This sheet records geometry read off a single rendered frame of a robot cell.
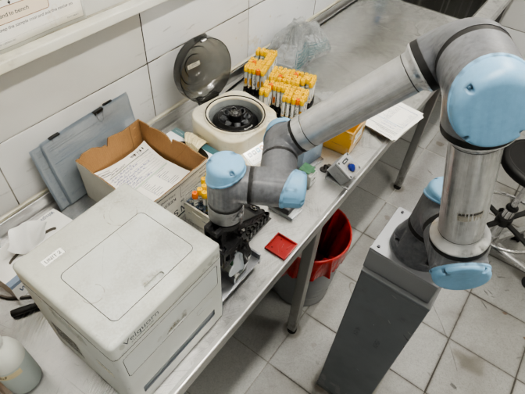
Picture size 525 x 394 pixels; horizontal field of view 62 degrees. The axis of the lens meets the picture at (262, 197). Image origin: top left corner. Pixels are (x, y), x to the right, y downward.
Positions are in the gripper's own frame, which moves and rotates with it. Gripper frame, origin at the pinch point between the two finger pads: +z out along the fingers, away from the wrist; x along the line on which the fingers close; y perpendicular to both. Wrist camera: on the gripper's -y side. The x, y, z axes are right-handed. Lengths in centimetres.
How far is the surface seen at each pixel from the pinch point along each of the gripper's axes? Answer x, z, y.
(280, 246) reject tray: 3.8, 8.8, -16.9
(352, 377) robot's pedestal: 37, 70, -25
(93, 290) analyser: -6.7, -21.1, 31.0
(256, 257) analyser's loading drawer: 2.2, 4.7, -7.4
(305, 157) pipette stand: -7.8, 3.1, -47.2
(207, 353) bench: 7.6, 9.0, 18.7
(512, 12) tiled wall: 10, 26, -270
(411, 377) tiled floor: 57, 97, -52
